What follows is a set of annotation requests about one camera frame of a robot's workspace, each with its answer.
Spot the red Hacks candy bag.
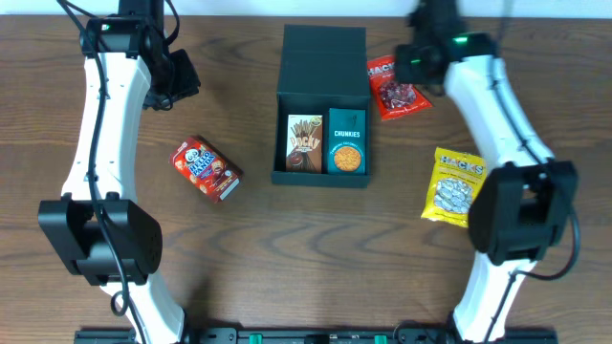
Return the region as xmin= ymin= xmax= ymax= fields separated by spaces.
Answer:
xmin=367 ymin=55 xmax=432 ymax=120

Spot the teal Chunkies cookie box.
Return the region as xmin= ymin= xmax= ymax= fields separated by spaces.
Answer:
xmin=327 ymin=108 xmax=366 ymax=175

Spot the brown Pocky box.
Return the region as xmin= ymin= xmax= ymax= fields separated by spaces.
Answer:
xmin=286 ymin=115 xmax=323 ymax=174

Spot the yellow Hacks candy bag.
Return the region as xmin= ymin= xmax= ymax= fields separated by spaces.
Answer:
xmin=421 ymin=147 xmax=487 ymax=227

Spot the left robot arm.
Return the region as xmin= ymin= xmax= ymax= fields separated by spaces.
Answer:
xmin=38 ymin=0 xmax=200 ymax=343

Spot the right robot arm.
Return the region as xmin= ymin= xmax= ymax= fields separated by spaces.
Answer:
xmin=395 ymin=0 xmax=580 ymax=343

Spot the red Hello Panda box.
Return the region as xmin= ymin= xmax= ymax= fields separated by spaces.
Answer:
xmin=169 ymin=136 xmax=243 ymax=203

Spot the dark green open box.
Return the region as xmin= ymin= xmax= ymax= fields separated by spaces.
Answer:
xmin=272 ymin=25 xmax=370 ymax=188

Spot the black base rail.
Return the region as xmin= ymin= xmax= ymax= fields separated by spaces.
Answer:
xmin=73 ymin=327 xmax=558 ymax=344

